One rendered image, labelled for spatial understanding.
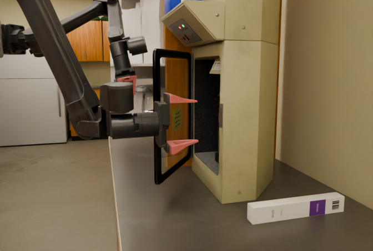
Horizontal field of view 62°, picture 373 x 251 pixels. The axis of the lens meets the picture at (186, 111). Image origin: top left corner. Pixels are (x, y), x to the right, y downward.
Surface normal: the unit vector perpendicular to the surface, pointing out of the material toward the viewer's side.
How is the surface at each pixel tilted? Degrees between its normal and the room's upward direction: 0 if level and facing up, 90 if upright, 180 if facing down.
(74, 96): 84
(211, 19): 90
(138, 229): 0
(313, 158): 90
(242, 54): 90
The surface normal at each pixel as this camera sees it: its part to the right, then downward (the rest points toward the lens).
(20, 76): 0.26, 0.14
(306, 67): -0.96, 0.04
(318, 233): 0.00, -0.99
